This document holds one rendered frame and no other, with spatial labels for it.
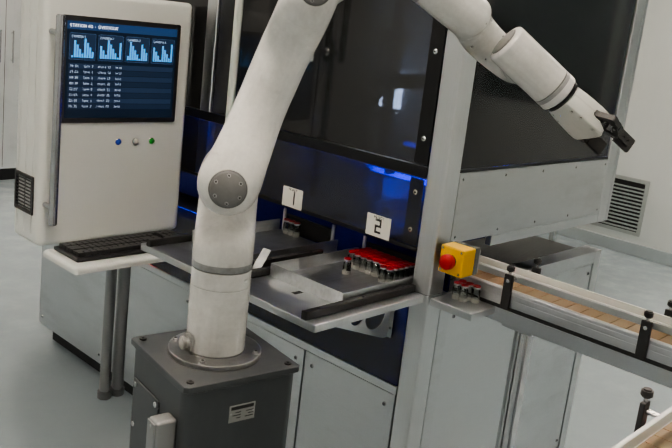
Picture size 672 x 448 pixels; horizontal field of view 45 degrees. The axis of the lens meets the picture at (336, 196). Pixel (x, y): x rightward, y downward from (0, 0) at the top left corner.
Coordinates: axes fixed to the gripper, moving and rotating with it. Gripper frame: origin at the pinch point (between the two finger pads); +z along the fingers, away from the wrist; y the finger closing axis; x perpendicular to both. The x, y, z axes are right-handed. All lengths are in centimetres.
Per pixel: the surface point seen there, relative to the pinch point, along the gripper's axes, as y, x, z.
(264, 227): -107, -47, -27
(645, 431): 32, -48, 17
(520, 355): -45, -37, 35
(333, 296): -46, -56, -14
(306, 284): -54, -57, -19
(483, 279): -51, -27, 17
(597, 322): -22.3, -23.7, 33.8
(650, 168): -394, 205, 234
